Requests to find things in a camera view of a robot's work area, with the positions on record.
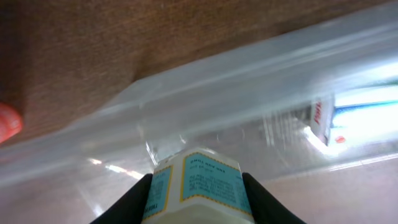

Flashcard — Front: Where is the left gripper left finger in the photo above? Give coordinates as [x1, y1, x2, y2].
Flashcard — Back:
[90, 174, 153, 224]

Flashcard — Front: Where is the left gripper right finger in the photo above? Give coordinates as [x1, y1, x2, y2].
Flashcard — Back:
[242, 172, 305, 224]

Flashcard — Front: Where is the small jar gold lid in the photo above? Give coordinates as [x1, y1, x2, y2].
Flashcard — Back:
[142, 147, 254, 224]

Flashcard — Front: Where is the white Panadol box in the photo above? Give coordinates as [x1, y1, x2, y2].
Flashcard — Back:
[303, 85, 397, 156]

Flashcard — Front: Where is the clear plastic container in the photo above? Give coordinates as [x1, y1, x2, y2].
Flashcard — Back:
[1, 1, 397, 223]

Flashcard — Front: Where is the orange tablet tube white cap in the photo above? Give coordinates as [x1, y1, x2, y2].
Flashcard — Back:
[0, 103, 23, 143]

